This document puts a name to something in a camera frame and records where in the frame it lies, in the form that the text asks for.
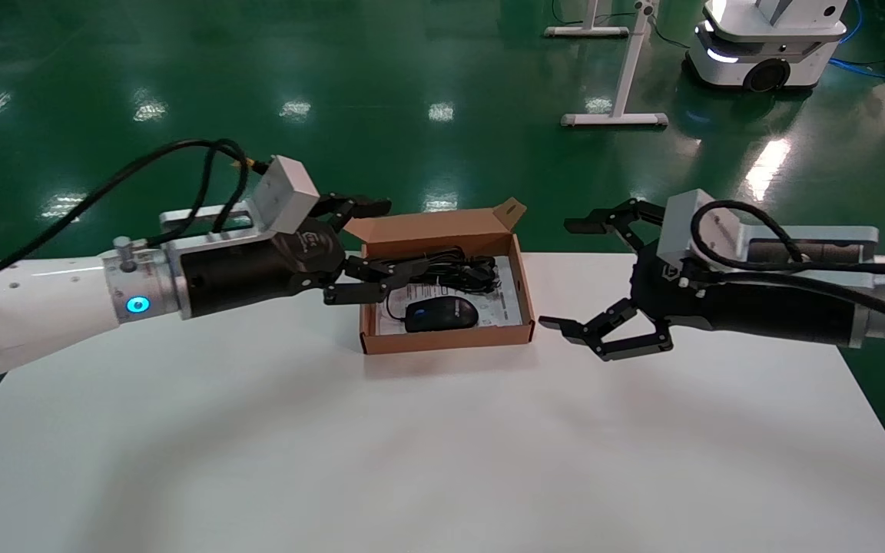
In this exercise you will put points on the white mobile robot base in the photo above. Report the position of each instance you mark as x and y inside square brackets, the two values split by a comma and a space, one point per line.
[796, 34]

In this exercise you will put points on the white metal stand leg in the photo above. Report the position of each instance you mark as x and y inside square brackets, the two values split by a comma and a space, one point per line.
[587, 31]
[615, 120]

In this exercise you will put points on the brown cardboard box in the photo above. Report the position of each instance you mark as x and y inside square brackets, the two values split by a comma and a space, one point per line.
[450, 342]

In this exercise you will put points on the white printed instruction sheet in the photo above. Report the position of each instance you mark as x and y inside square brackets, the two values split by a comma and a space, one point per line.
[502, 309]

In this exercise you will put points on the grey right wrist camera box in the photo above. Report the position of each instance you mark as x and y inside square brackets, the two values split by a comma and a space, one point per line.
[681, 226]

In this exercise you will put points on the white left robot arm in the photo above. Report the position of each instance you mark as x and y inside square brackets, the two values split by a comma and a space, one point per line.
[28, 307]

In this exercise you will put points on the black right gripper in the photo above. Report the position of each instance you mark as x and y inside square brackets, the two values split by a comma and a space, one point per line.
[757, 307]

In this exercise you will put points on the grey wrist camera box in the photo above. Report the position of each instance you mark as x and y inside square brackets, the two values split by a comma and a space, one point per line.
[285, 196]
[681, 226]

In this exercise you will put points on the silver camera bracket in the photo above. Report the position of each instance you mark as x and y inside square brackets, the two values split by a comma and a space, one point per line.
[220, 244]
[857, 238]

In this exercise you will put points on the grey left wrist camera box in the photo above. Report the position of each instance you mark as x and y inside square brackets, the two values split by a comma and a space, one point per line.
[285, 196]

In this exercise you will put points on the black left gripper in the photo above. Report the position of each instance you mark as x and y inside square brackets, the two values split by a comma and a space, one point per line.
[243, 273]

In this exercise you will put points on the silver right camera bracket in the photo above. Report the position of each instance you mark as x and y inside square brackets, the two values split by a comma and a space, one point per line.
[857, 238]

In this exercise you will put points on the silver left camera bracket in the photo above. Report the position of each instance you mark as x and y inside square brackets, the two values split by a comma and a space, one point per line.
[220, 244]

